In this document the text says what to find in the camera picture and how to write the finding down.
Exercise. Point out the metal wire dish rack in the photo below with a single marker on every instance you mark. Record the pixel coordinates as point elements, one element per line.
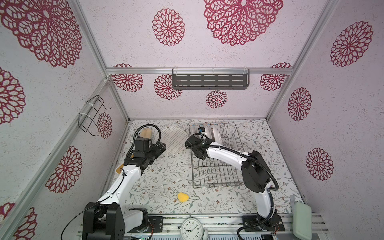
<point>218,170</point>

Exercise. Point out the tan oblong sponge block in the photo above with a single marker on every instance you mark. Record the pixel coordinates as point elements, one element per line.
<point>146,133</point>

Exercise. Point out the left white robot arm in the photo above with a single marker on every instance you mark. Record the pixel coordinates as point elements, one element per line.
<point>104,219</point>

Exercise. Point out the yellow sponge piece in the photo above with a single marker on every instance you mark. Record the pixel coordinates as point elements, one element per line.
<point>182,197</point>

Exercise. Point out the white analog clock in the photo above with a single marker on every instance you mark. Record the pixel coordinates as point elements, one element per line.
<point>192,229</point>

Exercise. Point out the dark metal wall shelf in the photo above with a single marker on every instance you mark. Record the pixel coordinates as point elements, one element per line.
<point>189,81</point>

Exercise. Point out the yellow wooden tray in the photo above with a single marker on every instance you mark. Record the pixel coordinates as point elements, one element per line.
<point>119,169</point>

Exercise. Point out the metal base rail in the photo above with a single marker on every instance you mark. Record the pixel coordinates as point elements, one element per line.
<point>220,227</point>

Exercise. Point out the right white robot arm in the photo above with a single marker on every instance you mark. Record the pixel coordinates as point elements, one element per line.
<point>257,177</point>

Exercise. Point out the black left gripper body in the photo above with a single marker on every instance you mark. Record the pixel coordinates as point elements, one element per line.
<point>154,152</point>

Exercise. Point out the green rimmed plate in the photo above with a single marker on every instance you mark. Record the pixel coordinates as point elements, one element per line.
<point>208,133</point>
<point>217,135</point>

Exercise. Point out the black wire wall basket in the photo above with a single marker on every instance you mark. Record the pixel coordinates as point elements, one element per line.
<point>88,121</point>

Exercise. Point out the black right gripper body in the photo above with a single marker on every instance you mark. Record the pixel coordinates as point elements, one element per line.
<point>195,153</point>

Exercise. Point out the white blue grid plate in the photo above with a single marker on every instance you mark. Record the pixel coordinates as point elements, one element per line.
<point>174,138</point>

